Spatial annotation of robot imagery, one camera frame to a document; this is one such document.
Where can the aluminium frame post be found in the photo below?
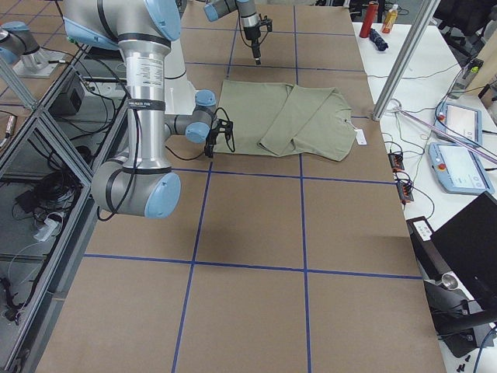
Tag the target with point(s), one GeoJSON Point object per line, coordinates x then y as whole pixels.
{"type": "Point", "coordinates": [416, 31]}

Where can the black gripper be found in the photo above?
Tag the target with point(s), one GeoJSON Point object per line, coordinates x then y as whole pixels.
{"type": "Point", "coordinates": [251, 33]}
{"type": "Point", "coordinates": [213, 137]}

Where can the black monitor stand base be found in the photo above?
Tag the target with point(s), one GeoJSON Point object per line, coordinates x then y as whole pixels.
{"type": "Point", "coordinates": [460, 323]}

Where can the far blue teach pendant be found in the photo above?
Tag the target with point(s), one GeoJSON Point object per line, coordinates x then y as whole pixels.
{"type": "Point", "coordinates": [458, 121]}

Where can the dark brown box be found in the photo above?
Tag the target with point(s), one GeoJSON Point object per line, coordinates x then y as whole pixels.
{"type": "Point", "coordinates": [69, 100]}

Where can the red cylindrical bottle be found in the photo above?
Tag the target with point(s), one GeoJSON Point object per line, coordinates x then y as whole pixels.
{"type": "Point", "coordinates": [369, 18]}

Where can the silver reacher grabber stick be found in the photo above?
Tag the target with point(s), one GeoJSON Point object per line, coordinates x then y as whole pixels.
{"type": "Point", "coordinates": [477, 149]}

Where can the blue teach pendant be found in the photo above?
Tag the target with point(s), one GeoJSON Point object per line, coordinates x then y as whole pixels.
{"type": "Point", "coordinates": [458, 121]}
{"type": "Point", "coordinates": [458, 170]}

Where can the orange drink bottle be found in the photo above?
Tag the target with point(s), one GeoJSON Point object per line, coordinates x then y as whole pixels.
{"type": "Point", "coordinates": [390, 19]}

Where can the white clothing price tag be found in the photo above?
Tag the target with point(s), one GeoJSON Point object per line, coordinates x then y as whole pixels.
{"type": "Point", "coordinates": [360, 136]}

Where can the near blue teach pendant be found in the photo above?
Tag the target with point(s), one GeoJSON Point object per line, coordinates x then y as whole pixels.
{"type": "Point", "coordinates": [458, 170]}

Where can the orange black connector module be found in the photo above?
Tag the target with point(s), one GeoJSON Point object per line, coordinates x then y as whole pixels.
{"type": "Point", "coordinates": [396, 161]}

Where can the black laptop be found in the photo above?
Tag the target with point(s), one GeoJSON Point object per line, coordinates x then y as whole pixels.
{"type": "Point", "coordinates": [465, 245]}

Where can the olive green long-sleeve shirt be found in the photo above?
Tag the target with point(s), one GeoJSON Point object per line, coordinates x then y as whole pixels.
{"type": "Point", "coordinates": [281, 119]}

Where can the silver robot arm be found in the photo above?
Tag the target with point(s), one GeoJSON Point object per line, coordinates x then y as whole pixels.
{"type": "Point", "coordinates": [140, 181]}
{"type": "Point", "coordinates": [214, 10]}

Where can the folded dark blue umbrella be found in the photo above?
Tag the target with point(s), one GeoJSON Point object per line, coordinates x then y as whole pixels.
{"type": "Point", "coordinates": [377, 40]}

